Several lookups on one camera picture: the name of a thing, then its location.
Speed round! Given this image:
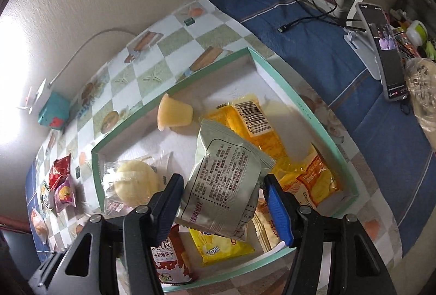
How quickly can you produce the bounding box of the white phone stand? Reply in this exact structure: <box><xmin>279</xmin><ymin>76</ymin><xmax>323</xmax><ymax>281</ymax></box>
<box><xmin>343</xmin><ymin>26</ymin><xmax>382</xmax><ymax>81</ymax></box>

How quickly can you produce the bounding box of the round bread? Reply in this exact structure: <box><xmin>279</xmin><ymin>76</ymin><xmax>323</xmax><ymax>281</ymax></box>
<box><xmin>100</xmin><ymin>153</ymin><xmax>174</xmax><ymax>215</ymax></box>

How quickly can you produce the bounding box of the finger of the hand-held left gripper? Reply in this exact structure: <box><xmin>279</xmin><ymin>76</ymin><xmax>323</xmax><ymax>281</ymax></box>
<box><xmin>29</xmin><ymin>249</ymin><xmax>69</xmax><ymax>289</ymax></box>

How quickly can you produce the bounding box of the orange cake roll packet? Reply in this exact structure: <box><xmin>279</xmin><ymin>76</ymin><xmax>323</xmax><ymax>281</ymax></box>
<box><xmin>252</xmin><ymin>198</ymin><xmax>285</xmax><ymax>253</ymax></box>

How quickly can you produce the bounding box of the orange bread packet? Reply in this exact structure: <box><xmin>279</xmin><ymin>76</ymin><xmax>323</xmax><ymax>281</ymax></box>
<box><xmin>30</xmin><ymin>206</ymin><xmax>50</xmax><ymax>244</ymax></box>

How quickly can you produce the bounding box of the red snack packet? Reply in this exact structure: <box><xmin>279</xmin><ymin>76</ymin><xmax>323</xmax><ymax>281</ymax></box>
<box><xmin>48</xmin><ymin>153</ymin><xmax>72</xmax><ymax>191</ymax></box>

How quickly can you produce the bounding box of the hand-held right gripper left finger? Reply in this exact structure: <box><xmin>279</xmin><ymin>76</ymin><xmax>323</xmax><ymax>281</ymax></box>
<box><xmin>59</xmin><ymin>173</ymin><xmax>185</xmax><ymax>295</ymax></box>

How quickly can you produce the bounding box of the clear orange snack packet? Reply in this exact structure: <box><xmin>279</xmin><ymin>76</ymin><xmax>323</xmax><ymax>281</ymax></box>
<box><xmin>201</xmin><ymin>93</ymin><xmax>307</xmax><ymax>173</ymax></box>

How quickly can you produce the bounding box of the green and white container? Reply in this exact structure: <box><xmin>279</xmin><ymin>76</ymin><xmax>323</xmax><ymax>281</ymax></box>
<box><xmin>407</xmin><ymin>20</ymin><xmax>428</xmax><ymax>43</ymax></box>

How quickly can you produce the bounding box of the pink snack packet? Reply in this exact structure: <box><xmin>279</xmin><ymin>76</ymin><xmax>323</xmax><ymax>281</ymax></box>
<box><xmin>54</xmin><ymin>176</ymin><xmax>77</xmax><ymax>214</ymax></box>

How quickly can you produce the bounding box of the green and white snack packet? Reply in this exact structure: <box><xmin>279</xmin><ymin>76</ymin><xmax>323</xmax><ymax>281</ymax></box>
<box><xmin>40</xmin><ymin>181</ymin><xmax>52</xmax><ymax>210</ymax></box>

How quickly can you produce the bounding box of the bread in clear bag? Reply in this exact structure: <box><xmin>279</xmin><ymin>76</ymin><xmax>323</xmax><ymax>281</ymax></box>
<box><xmin>405</xmin><ymin>56</ymin><xmax>436</xmax><ymax>152</ymax></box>

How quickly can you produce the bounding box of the teal cube toy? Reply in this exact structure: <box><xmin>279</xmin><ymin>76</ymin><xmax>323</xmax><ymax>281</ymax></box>
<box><xmin>37</xmin><ymin>92</ymin><xmax>70</xmax><ymax>131</ymax></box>

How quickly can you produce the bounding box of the grey and white snack packet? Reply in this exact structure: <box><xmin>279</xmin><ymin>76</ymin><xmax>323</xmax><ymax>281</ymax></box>
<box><xmin>175</xmin><ymin>118</ymin><xmax>276</xmax><ymax>243</ymax></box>

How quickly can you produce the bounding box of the reddish brown board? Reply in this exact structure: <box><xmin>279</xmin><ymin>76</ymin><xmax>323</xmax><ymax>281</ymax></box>
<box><xmin>0</xmin><ymin>213</ymin><xmax>35</xmax><ymax>237</ymax></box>

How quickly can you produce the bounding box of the teal rimmed cardboard box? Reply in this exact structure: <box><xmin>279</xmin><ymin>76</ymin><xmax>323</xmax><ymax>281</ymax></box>
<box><xmin>91</xmin><ymin>47</ymin><xmax>360</xmax><ymax>294</ymax></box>

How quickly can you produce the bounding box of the red biscuit packet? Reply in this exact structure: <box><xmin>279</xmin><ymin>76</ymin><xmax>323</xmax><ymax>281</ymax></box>
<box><xmin>150</xmin><ymin>225</ymin><xmax>199</xmax><ymax>286</ymax></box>

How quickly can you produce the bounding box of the yellow packet with red label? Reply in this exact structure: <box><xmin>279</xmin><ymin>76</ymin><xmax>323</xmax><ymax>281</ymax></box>
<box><xmin>277</xmin><ymin>145</ymin><xmax>342</xmax><ymax>211</ymax></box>

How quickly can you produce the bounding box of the striped tube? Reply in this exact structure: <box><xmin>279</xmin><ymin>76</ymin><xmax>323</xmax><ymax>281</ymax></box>
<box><xmin>393</xmin><ymin>26</ymin><xmax>421</xmax><ymax>59</ymax></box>

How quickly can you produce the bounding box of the white power cable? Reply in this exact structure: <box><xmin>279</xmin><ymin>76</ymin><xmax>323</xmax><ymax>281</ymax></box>
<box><xmin>49</xmin><ymin>28</ymin><xmax>137</xmax><ymax>88</ymax></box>

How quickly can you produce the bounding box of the yellow snack packet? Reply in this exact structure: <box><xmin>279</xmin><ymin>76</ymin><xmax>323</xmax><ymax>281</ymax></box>
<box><xmin>189</xmin><ymin>227</ymin><xmax>256</xmax><ymax>266</ymax></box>

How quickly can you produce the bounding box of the dark glossy cabinet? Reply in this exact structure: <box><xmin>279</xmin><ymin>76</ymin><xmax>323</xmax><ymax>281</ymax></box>
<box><xmin>0</xmin><ymin>228</ymin><xmax>45</xmax><ymax>295</ymax></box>

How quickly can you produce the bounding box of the yellow jelly cup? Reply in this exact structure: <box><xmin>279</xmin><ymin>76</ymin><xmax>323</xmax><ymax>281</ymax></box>
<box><xmin>157</xmin><ymin>93</ymin><xmax>195</xmax><ymax>133</ymax></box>

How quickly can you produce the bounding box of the black smartphone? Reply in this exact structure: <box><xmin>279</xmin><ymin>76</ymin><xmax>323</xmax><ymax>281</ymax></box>
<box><xmin>356</xmin><ymin>2</ymin><xmax>409</xmax><ymax>101</ymax></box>

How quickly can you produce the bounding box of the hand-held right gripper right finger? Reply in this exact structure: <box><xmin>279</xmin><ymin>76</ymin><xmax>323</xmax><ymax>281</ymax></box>
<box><xmin>264</xmin><ymin>174</ymin><xmax>397</xmax><ymax>295</ymax></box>

